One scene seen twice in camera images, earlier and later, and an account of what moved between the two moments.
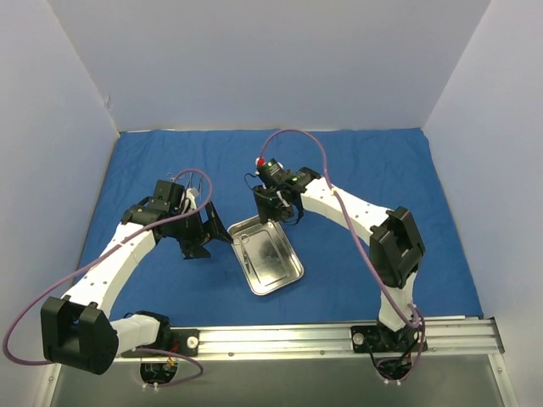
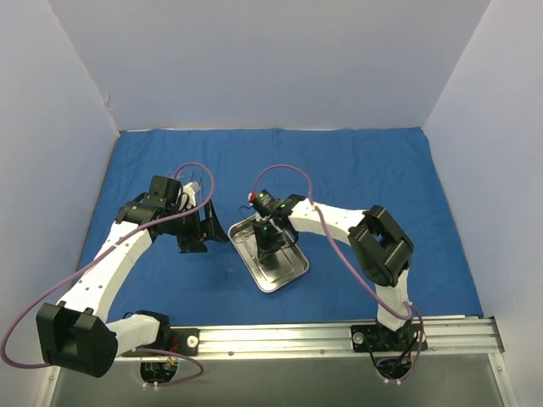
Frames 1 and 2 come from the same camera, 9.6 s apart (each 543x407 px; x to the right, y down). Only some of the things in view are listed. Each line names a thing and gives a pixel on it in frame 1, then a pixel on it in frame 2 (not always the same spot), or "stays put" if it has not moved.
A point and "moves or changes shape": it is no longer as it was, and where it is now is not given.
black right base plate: (377, 339) stays put
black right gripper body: (271, 208) to (263, 229)
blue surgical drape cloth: (396, 167) stays put
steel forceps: (240, 241) moves or changes shape
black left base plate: (183, 341) stays put
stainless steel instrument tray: (266, 255) stays put
